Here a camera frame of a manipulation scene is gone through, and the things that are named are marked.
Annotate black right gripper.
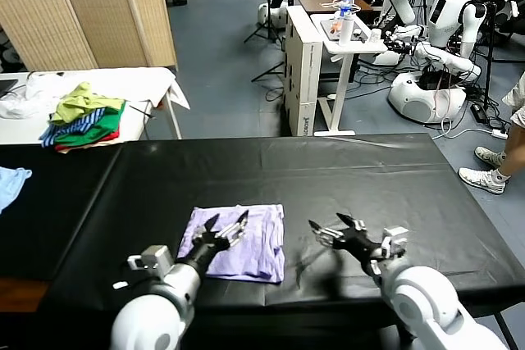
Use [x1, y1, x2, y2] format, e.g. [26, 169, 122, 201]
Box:
[308, 212, 386, 264]

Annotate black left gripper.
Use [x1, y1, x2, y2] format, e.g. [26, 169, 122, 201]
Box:
[176, 209, 250, 274]

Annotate lavender t-shirt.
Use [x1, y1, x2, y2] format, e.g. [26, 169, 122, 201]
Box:
[176, 203, 286, 284]

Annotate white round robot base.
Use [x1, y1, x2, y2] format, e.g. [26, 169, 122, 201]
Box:
[257, 2, 288, 30]

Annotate pile of colourful clothes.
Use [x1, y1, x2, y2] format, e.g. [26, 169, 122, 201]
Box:
[55, 99, 126, 147]

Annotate large black table cover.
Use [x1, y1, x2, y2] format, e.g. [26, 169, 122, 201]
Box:
[39, 133, 525, 350]

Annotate red folded garment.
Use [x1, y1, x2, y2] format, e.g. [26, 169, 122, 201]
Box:
[55, 130, 121, 151]

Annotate beige folded garment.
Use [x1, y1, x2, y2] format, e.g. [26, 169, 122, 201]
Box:
[57, 139, 124, 155]

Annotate white standing desk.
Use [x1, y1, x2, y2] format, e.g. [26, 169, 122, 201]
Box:
[309, 13, 389, 137]

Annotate tall white cardboard box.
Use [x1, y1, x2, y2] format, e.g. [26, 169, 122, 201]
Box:
[282, 5, 323, 137]

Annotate black monitor stand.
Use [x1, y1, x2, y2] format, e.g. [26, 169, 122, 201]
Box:
[250, 0, 296, 83]

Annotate small black table cover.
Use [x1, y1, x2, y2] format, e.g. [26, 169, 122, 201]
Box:
[0, 143, 123, 281]

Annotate white draped sheet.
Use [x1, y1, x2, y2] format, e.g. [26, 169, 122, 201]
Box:
[61, 67, 190, 111]

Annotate blue striped garment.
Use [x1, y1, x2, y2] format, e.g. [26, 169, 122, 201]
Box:
[39, 107, 107, 149]

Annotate person in beige shorts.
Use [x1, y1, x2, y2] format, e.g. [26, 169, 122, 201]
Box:
[458, 73, 525, 195]

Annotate lime green crumpled garment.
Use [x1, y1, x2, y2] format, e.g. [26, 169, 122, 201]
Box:
[49, 82, 124, 125]

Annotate white thermos bottle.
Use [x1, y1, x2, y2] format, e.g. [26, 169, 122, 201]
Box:
[338, 13, 354, 48]

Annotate grey tablet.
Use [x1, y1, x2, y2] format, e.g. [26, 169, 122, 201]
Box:
[320, 17, 341, 36]

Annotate black light tripod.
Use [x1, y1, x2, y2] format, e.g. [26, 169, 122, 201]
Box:
[244, 0, 284, 46]

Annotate light blue garment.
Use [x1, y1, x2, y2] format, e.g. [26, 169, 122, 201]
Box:
[0, 166, 33, 214]

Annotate white folding table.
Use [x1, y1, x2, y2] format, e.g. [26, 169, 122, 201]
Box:
[0, 67, 184, 146]

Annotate black pole stand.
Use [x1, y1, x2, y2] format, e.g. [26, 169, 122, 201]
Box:
[482, 0, 500, 109]

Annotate white crumpled garment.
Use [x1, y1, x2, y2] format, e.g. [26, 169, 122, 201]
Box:
[0, 72, 69, 120]

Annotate white humanoid robot black shoulders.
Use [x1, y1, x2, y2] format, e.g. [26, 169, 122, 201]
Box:
[387, 0, 489, 125]

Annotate black laptop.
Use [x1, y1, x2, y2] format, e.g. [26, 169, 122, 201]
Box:
[0, 79, 20, 99]

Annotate bamboo folding screen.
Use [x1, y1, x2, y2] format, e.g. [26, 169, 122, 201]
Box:
[0, 0, 178, 72]

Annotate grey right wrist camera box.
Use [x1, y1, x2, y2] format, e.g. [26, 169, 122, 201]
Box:
[381, 225, 410, 259]

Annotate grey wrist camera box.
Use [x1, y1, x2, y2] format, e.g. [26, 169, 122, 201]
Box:
[126, 245, 173, 273]
[381, 225, 410, 259]

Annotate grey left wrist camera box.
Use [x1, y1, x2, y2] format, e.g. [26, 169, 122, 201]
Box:
[126, 245, 173, 273]

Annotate thin black cable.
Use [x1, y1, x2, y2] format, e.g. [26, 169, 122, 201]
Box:
[129, 103, 158, 120]

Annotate white coiled cable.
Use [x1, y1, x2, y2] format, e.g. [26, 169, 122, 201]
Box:
[321, 0, 362, 13]

